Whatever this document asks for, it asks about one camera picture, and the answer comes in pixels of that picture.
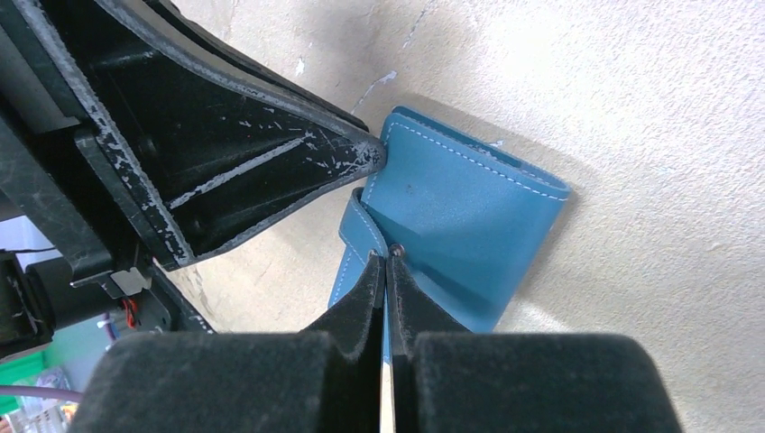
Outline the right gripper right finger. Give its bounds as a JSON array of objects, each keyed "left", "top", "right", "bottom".
[{"left": 386, "top": 256, "right": 681, "bottom": 432}]

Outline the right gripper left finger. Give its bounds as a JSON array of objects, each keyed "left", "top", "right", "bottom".
[{"left": 70, "top": 254, "right": 385, "bottom": 432}]

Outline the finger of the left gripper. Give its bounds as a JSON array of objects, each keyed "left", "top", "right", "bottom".
[{"left": 12, "top": 1, "right": 386, "bottom": 272}]

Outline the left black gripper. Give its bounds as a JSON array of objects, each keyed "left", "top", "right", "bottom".
[{"left": 1, "top": 1, "right": 213, "bottom": 362}]

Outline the blue leather card holder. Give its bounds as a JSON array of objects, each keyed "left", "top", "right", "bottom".
[{"left": 329, "top": 106, "right": 571, "bottom": 333}]

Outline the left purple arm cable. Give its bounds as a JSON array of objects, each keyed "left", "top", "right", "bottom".
[{"left": 0, "top": 385, "right": 85, "bottom": 404}]

